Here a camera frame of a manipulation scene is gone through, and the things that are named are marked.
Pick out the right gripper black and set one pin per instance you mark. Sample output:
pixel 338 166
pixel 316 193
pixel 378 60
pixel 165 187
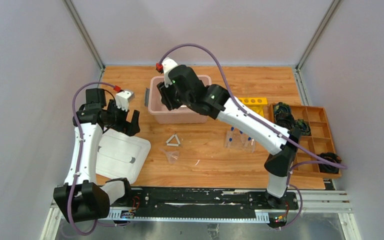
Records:
pixel 165 93

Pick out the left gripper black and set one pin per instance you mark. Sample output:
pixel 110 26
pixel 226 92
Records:
pixel 125 118

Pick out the white clay triangle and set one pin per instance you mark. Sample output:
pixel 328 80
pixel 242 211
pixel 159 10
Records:
pixel 173 141

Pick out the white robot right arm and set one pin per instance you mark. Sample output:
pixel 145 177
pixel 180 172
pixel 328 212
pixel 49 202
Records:
pixel 215 102

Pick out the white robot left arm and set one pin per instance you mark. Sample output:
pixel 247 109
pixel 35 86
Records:
pixel 80 198

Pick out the pink plastic bin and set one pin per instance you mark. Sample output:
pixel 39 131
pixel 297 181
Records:
pixel 182 115

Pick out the white bin lid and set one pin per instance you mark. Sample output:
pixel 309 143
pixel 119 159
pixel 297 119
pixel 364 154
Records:
pixel 121 156

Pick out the clear plastic funnel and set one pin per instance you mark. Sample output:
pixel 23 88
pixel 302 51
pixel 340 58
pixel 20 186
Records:
pixel 172 156

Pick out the clear well plate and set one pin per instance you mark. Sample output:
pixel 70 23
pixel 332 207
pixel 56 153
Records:
pixel 236 139

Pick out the yellow test tube rack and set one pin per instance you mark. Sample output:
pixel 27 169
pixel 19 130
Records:
pixel 256 104

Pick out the wooden compartment tray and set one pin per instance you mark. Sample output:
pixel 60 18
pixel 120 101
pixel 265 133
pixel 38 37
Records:
pixel 316 138

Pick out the left grey bin handle clip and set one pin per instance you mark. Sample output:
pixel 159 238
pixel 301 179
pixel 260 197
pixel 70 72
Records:
pixel 146 97

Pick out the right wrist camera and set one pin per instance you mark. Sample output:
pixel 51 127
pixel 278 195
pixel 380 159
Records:
pixel 168 64

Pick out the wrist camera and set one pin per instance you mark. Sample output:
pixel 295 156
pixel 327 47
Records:
pixel 168 64
pixel 123 99

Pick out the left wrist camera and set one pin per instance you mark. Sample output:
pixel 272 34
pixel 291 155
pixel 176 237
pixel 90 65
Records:
pixel 123 99

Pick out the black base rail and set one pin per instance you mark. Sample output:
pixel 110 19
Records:
pixel 207 205

